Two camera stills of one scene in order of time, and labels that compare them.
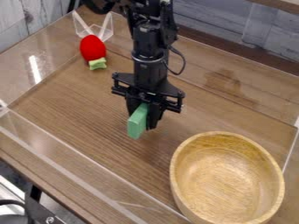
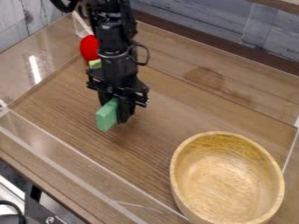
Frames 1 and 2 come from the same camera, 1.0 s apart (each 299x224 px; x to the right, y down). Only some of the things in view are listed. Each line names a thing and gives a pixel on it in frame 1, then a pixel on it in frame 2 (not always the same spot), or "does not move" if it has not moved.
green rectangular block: (136, 122) -> (107, 115)
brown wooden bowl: (225, 180) does not move
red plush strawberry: (92, 52) does not move
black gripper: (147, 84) -> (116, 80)
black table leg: (34, 193) does not move
